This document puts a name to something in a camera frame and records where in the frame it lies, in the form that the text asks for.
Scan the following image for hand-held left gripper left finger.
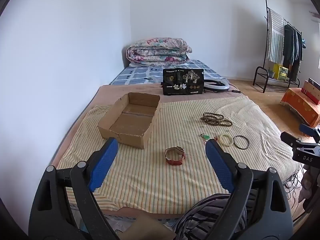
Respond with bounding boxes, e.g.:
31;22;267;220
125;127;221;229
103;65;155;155
28;137;120;240

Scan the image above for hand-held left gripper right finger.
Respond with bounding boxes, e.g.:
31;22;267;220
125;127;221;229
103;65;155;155
205;139;294;240

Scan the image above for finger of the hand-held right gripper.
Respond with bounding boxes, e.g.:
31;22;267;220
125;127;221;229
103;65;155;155
299;123;320;143
280;131;304;153

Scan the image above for white bead bracelet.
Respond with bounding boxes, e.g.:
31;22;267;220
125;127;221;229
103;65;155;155
219;133;234;146

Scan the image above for green pendant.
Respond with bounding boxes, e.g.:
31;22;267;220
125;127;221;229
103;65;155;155
200;133;218;145

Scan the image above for wooden bead necklace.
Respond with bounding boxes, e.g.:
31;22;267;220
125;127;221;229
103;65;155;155
200;112;233;128

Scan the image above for cardboard box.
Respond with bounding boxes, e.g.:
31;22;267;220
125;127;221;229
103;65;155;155
97;92;161;150

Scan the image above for orange cloth-covered table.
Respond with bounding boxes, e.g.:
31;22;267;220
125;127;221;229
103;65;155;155
280;87;320;128

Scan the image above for pale pink cloth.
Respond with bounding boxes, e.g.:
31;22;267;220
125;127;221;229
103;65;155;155
299;165;320;205

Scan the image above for red flat box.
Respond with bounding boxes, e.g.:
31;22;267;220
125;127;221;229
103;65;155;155
301;80;320;105

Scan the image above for thin black bangle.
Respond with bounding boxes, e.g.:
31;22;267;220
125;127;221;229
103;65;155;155
233;135;250;150

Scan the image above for yellow striped cloth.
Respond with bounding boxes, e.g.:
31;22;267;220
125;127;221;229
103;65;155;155
58;96;300;214

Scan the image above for person's striped clothing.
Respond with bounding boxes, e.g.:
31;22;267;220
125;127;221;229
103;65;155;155
174;194;258;240

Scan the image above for yellow crate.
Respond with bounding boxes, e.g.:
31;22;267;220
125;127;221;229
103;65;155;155
272;63;288;82

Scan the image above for pink-brown blanket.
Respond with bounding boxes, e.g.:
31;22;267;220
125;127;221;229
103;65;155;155
51;84;249;220

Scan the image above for brown cardboard sheet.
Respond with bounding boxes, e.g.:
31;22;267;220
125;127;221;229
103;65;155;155
122;217;177;240

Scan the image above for dark hanging clothes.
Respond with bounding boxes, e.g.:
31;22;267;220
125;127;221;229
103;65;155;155
282;22;303;80

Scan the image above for black printed bag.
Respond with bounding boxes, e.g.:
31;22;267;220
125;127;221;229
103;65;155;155
162;68;205;96

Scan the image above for blue checked bed sheet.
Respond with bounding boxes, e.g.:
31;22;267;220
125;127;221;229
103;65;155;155
109;59;227;85

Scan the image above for striped hanging towel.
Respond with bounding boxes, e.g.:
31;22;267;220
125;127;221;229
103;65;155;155
267;9;285;63

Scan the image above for black clothes rack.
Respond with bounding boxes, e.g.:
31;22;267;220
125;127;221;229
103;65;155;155
252;0;304;94

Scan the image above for folded floral quilt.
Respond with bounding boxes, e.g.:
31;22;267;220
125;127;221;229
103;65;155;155
126;37;193;67

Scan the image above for black floor cables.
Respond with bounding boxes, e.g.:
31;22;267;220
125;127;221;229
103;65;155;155
285;165;308;207

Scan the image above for wristwatch with red-brown strap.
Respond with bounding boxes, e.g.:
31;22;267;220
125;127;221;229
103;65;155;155
165;147;186;166

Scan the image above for white ring light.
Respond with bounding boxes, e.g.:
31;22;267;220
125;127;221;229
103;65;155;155
203;78;230;92

